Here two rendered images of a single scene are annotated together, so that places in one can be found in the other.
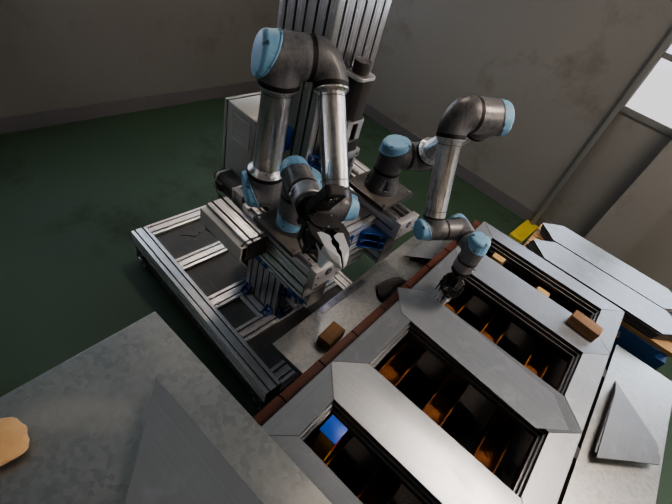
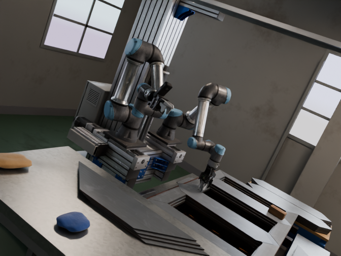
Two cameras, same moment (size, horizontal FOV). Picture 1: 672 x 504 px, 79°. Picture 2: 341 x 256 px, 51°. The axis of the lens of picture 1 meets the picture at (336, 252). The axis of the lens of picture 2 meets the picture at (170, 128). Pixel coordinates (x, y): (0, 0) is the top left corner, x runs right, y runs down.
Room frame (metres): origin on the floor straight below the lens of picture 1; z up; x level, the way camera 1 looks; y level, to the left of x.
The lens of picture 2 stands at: (-1.18, 0.06, 1.77)
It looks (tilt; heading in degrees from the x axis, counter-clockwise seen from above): 14 degrees down; 356
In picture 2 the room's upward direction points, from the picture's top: 23 degrees clockwise
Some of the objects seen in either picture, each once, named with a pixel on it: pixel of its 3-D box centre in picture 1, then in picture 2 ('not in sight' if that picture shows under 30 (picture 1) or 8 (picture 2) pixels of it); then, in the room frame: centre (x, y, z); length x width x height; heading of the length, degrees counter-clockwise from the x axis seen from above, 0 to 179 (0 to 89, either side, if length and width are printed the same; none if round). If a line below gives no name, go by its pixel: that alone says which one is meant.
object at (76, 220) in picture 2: not in sight; (74, 221); (-0.06, 0.18, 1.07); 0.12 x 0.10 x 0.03; 153
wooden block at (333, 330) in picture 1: (330, 336); not in sight; (0.95, -0.08, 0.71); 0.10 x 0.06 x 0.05; 156
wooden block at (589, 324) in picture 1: (584, 325); (277, 212); (1.26, -1.07, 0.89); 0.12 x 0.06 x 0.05; 57
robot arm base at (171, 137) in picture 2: (383, 177); (167, 130); (1.55, -0.10, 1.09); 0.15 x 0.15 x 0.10
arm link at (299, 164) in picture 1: (298, 179); (145, 91); (0.83, 0.14, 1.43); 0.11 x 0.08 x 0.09; 32
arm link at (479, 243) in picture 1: (474, 248); (217, 153); (1.14, -0.45, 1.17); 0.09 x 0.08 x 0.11; 27
